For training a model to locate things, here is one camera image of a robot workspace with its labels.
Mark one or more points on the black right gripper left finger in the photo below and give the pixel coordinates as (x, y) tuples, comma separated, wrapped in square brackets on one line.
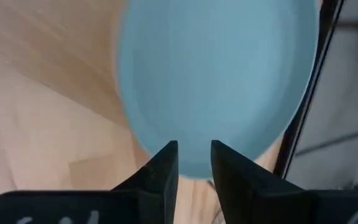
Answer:
[(154, 199)]

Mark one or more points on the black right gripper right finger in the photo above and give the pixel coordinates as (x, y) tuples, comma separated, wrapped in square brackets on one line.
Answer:
[(253, 199)]

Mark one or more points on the sky blue plate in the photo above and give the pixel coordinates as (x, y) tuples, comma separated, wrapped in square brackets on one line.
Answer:
[(213, 77)]

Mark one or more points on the black table edge frame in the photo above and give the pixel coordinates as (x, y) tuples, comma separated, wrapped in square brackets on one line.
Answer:
[(328, 25)]

